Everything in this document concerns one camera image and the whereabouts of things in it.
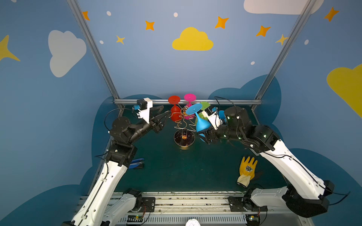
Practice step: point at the gold wire wine glass rack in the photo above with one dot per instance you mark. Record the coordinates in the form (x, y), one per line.
(185, 126)

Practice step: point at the yellow work glove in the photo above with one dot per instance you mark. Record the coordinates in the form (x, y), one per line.
(246, 171)

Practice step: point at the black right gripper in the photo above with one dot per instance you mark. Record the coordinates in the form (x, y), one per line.
(212, 134)

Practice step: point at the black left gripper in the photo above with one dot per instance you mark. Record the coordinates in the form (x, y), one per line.
(154, 122)

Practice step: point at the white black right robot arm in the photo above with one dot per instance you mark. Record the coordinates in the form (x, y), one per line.
(306, 194)

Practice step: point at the aluminium frame post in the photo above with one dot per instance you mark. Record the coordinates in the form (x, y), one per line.
(78, 14)
(293, 35)

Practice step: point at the aluminium left frame post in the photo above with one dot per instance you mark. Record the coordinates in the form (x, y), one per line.
(78, 14)

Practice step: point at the aluminium back frame rail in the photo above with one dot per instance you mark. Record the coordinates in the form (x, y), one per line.
(211, 101)

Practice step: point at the blue wine glass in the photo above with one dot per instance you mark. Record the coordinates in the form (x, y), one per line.
(202, 124)
(222, 116)

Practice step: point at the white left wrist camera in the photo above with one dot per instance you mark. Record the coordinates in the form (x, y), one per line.
(142, 109)

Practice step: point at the aluminium right frame post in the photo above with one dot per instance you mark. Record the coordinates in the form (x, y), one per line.
(293, 35)

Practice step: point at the green wine glass back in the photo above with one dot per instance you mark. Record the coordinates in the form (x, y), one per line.
(205, 105)

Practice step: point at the magenta wine glass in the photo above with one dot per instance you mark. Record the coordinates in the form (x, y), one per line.
(189, 98)

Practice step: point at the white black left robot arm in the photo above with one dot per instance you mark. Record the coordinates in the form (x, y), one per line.
(113, 169)

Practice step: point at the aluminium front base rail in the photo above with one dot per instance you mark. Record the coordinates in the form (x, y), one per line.
(209, 208)

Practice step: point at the red wine glass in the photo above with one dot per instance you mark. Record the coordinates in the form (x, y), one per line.
(174, 108)

